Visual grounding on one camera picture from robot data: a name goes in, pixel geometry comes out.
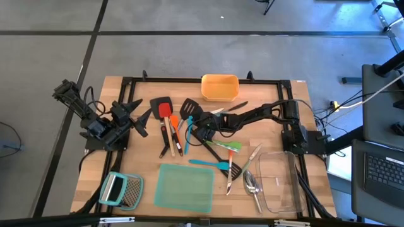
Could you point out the black tripod leg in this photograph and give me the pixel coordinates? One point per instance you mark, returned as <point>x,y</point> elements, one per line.
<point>268,6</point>

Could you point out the silver bracket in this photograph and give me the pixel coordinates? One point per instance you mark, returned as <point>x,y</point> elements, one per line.
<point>116,219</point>
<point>292,223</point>

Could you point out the black stand pole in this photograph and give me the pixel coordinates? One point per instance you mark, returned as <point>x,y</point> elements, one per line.
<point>389,64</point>

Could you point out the orange silicone spoon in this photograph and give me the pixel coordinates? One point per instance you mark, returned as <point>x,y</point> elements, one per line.
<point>174,121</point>

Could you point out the metal scoop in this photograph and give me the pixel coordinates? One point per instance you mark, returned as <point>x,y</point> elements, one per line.
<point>252,189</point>

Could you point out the yellow plug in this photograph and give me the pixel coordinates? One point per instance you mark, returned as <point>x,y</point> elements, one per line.
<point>334,105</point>

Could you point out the black table frame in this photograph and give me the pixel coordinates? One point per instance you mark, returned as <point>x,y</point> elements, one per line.
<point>164,80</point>

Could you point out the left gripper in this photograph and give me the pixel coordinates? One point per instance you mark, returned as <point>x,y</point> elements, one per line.
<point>121,115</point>

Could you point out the silver table knife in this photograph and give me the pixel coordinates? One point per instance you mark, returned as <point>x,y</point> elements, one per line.
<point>217,110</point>

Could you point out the teal-framed metal grater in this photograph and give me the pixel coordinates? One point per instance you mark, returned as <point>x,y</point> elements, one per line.
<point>121,190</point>

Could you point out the clear plastic container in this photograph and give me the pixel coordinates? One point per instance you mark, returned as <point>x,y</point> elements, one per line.
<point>279,183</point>

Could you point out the black laptop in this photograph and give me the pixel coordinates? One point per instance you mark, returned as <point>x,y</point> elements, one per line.
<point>383,176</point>

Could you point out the silver chair base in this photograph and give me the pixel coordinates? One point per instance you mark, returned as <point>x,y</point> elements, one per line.
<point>389,19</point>

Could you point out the black desk device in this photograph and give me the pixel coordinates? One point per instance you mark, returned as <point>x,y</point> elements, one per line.
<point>398,128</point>

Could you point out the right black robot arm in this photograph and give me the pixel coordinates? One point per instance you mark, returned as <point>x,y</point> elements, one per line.
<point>268,112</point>

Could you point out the grey desk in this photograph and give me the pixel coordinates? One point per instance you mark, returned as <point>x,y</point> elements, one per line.
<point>372,119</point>
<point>358,189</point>

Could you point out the black floor bar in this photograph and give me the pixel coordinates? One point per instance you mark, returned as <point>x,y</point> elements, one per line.
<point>352,80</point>

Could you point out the green silicone spatula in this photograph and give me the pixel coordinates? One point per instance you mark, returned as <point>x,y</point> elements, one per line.
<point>235,146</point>

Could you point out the black rig crossbar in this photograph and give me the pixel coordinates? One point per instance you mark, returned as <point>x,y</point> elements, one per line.
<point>47,219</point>

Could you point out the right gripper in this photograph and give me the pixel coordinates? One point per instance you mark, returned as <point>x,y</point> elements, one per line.
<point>211,121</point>

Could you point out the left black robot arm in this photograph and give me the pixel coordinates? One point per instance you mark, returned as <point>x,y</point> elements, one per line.
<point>94,126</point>

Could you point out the orange plastic bin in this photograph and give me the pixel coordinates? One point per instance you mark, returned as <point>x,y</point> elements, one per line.
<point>220,87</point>

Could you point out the black stand beam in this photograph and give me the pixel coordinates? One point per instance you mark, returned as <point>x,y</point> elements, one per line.
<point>344,138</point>

